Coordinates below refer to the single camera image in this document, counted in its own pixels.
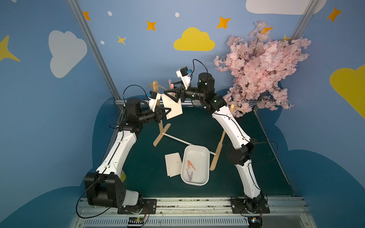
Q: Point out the wooden drying rack frame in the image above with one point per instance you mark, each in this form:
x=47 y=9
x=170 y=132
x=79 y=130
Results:
x=164 y=129

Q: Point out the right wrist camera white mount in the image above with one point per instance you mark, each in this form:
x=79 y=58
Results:
x=185 y=75

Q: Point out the aluminium corner post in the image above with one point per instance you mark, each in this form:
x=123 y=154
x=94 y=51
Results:
x=304 y=20
x=82 y=21

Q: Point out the white plastic tray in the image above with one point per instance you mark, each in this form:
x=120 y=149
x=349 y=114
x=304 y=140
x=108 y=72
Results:
x=200 y=158

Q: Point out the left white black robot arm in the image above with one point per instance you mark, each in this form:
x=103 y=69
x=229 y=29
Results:
x=104 y=187

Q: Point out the left aluminium corner post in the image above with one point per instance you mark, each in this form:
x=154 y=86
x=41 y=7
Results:
x=82 y=21

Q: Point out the left small circuit board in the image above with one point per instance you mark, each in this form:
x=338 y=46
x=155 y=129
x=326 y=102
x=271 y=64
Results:
x=135 y=222

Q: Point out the white postcard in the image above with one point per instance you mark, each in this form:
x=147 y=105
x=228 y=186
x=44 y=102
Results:
x=173 y=163
x=176 y=107
x=173 y=175

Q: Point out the salmon clothespin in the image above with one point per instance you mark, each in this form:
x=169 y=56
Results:
x=190 y=165

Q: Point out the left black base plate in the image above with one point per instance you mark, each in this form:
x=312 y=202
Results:
x=146 y=206

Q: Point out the small circuit board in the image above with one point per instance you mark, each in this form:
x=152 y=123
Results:
x=135 y=222
x=255 y=222

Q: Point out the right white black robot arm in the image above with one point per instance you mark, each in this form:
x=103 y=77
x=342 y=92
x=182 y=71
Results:
x=242 y=143

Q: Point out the right small circuit board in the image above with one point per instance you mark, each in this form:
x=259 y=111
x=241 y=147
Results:
x=255 y=222

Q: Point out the pink clothespin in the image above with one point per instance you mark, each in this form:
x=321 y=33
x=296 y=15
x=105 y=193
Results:
x=171 y=85

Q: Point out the purple clothespin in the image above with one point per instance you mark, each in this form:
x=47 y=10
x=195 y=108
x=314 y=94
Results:
x=190 y=175

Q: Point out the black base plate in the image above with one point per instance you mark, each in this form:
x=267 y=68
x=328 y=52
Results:
x=239 y=205
x=146 y=206

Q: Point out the pink cherry blossom tree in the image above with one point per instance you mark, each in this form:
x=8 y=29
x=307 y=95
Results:
x=258 y=65

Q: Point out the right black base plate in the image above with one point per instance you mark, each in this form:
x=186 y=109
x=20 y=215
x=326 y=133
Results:
x=239 y=205

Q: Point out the right aluminium corner post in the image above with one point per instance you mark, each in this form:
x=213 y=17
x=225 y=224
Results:
x=304 y=20

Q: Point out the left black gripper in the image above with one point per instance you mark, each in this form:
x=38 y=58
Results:
x=158 y=114

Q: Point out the aluminium mounting rail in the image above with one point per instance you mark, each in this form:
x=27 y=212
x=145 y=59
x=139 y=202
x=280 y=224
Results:
x=199 y=212

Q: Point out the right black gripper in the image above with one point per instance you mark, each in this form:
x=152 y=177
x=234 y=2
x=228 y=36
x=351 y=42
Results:
x=179 y=93

